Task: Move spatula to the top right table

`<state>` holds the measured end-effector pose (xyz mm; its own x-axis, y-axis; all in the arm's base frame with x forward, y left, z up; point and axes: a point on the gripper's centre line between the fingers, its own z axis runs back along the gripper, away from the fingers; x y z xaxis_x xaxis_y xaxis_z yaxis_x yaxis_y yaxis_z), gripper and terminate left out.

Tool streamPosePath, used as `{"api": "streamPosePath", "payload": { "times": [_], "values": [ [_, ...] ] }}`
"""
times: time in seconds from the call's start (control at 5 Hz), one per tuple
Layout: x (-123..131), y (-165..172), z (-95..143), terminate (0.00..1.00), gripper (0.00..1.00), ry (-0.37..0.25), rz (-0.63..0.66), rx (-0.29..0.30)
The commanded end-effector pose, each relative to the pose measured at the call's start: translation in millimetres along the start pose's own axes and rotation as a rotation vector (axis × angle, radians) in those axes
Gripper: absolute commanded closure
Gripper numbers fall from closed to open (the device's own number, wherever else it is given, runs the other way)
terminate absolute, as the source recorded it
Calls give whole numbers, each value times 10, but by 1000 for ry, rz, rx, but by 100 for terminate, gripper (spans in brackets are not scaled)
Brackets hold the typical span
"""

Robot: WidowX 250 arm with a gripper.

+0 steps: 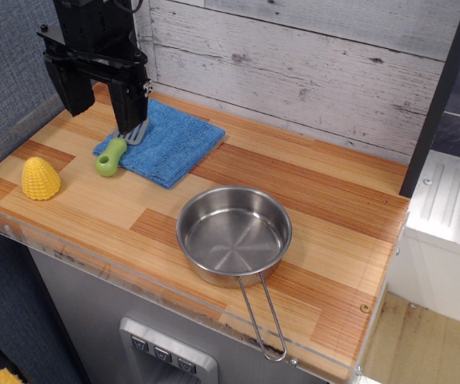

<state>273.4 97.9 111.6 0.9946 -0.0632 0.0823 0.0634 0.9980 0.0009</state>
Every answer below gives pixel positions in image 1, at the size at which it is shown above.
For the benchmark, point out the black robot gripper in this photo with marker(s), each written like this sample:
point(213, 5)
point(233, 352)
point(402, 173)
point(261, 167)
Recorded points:
point(97, 39)

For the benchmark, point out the green handled grey spatula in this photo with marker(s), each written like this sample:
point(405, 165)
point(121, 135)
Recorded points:
point(107, 162)

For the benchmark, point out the steel pan with wire handle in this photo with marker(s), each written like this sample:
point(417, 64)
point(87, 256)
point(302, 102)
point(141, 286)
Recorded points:
point(234, 236)

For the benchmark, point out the yellow object bottom left corner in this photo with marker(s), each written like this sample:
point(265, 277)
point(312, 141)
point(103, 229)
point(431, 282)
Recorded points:
point(7, 377)

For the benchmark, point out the blue folded cloth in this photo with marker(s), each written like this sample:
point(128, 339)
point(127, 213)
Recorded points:
point(173, 144)

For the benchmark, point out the yellow toy corn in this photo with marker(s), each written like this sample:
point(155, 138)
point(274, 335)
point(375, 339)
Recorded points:
point(40, 181)

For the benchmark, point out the silver dispenser button panel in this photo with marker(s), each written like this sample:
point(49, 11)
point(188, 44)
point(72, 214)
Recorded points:
point(155, 357)

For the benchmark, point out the white ridged sink unit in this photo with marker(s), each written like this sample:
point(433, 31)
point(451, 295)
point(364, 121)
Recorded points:
point(426, 267)

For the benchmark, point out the dark right vertical post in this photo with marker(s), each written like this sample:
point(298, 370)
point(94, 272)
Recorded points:
point(426, 137)

